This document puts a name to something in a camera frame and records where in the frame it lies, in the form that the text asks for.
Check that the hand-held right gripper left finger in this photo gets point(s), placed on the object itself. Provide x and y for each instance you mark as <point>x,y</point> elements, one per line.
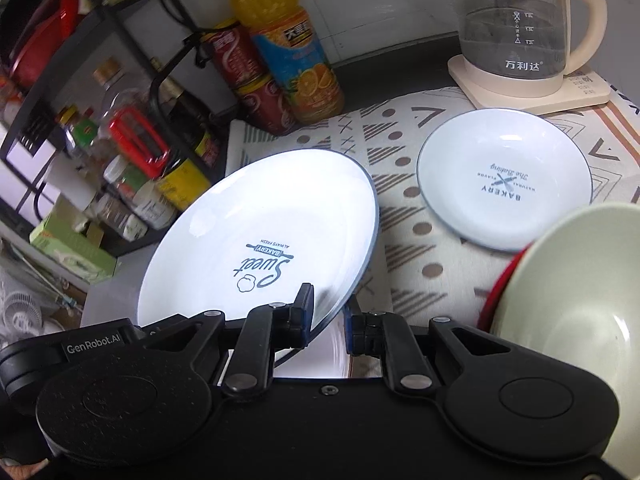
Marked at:
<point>306,310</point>

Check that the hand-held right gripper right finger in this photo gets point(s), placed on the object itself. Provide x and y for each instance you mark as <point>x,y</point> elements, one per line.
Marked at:
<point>355,330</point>

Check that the white plate flower print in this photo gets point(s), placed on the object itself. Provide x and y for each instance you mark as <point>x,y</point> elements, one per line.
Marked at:
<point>320,355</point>

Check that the white deep plate rolling-pin print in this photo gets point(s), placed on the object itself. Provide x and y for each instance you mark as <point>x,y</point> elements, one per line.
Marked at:
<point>225,220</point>

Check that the small white plate crossed-cutlery print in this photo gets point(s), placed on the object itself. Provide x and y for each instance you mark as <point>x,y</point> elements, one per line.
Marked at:
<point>450,185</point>

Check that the pale green bowl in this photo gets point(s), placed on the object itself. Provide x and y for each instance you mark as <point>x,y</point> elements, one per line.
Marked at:
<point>575,310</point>

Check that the white fan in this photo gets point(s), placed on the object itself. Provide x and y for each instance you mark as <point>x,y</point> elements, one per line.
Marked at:
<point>22,317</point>

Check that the green carton box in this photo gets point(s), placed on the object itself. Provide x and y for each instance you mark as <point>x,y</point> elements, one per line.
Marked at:
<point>70,255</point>

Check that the patterned fringed table mat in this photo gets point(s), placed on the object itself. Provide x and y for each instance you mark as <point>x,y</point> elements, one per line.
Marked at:
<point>450,280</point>

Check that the small glass jar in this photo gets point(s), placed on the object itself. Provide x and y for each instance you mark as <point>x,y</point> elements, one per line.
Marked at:
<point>120,220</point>

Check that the white-lidded small jar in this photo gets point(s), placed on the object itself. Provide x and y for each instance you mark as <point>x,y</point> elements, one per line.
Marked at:
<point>152,207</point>

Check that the red drink can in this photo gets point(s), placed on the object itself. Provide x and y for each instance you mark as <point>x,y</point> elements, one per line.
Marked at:
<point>265,105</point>
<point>235,55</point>

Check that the yellow-capped sauce bottle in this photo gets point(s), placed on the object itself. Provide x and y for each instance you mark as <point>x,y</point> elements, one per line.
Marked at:
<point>82,132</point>

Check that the orange juice bottle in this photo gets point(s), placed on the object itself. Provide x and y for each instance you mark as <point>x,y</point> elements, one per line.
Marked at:
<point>300,75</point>

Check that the black metal shelf rack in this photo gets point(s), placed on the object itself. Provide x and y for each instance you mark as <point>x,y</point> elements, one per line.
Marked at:
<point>75,55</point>

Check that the cream kettle base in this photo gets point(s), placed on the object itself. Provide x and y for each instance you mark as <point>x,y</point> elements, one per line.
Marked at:
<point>575,97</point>

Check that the red plastic basket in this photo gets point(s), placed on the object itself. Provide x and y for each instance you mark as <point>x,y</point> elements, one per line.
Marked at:
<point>45,35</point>

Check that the glass electric kettle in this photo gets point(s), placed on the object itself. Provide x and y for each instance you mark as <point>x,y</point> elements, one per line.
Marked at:
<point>500,35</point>

